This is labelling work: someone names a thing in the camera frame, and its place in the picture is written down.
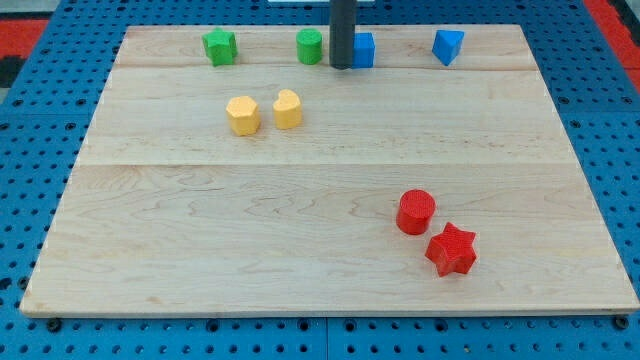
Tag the red star block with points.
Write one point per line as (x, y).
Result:
(452, 250)

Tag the light wooden board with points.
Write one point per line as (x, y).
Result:
(168, 214)

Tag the blue cube block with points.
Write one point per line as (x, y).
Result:
(363, 50)

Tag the blue triangular block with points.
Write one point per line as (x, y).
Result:
(447, 45)

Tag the green star block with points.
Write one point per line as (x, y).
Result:
(220, 47)

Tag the red cylinder block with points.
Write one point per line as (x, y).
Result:
(415, 211)

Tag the yellow hexagon block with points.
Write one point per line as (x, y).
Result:
(243, 115)

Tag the green cylinder block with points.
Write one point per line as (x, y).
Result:
(309, 46)

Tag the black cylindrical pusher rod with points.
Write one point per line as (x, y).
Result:
(342, 20)

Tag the yellow heart block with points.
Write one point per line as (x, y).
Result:
(287, 110)

